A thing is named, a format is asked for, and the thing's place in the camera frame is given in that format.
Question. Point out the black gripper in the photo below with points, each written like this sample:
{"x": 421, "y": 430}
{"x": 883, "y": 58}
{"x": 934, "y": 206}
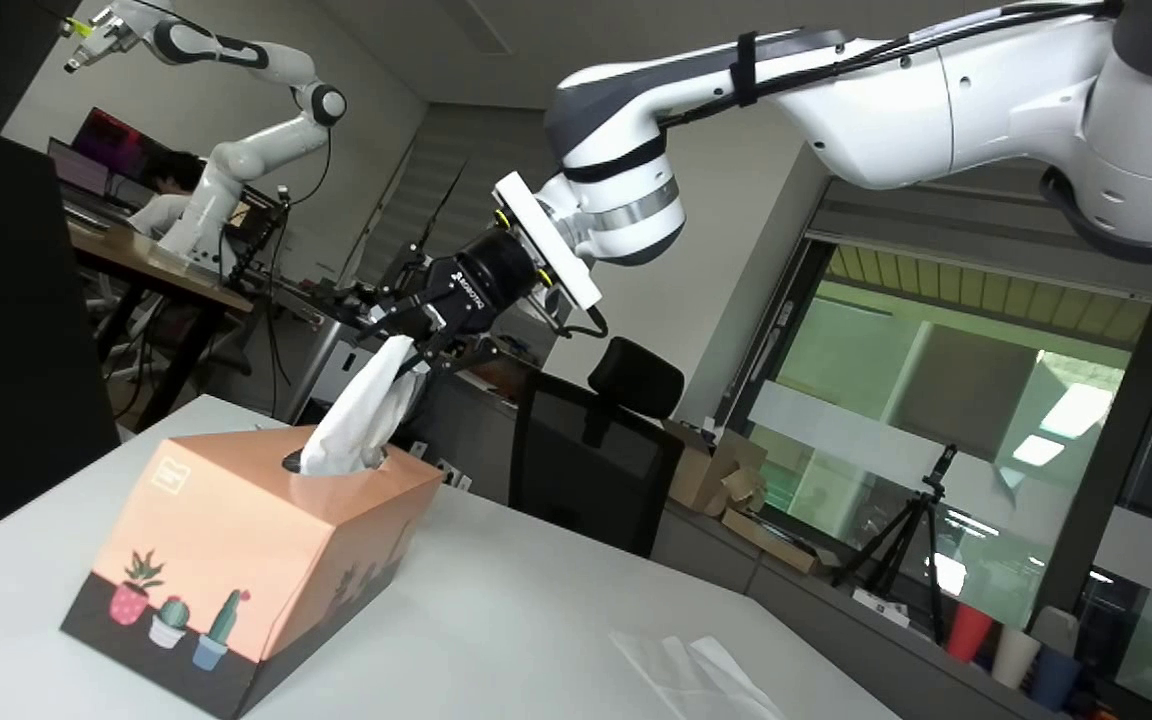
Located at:
{"x": 479, "y": 287}

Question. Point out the white tissue sheet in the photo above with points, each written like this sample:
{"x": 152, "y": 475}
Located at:
{"x": 360, "y": 414}

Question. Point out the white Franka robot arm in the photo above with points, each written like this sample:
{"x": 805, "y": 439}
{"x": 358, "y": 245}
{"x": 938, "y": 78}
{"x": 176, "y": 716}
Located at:
{"x": 948, "y": 104}

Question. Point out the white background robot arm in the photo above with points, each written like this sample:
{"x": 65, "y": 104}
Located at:
{"x": 222, "y": 163}

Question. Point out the orange cactus print tissue box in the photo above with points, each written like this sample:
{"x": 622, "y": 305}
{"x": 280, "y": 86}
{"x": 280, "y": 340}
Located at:
{"x": 229, "y": 534}

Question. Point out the open cardboard box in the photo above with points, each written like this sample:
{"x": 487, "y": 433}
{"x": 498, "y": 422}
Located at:
{"x": 716, "y": 475}

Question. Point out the black office chair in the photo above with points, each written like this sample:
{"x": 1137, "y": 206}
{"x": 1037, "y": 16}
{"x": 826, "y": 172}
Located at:
{"x": 599, "y": 462}

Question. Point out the wooden background desk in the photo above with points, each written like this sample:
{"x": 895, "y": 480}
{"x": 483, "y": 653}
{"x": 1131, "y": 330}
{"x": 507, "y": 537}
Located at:
{"x": 148, "y": 262}

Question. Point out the dark computer monitor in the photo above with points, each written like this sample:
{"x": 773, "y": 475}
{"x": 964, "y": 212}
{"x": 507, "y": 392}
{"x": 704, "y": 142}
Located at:
{"x": 123, "y": 155}

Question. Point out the black divider panel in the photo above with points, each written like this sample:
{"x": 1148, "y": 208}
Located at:
{"x": 10, "y": 333}

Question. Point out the flat cardboard piece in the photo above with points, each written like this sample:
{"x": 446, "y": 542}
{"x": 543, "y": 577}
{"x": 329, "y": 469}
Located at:
{"x": 773, "y": 542}

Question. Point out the red cup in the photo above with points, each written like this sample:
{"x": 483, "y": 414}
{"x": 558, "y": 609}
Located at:
{"x": 971, "y": 634}

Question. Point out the white cup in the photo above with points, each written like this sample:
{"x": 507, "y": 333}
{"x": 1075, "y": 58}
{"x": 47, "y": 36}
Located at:
{"x": 1014, "y": 656}

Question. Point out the blue cup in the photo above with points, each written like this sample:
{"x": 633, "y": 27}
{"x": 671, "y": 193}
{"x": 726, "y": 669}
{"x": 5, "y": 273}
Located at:
{"x": 1058, "y": 678}

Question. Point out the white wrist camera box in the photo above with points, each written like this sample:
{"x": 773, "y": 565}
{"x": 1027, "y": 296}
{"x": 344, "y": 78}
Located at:
{"x": 544, "y": 240}

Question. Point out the black camera tripod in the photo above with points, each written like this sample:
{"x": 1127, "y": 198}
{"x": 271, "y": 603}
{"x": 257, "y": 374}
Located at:
{"x": 901, "y": 534}

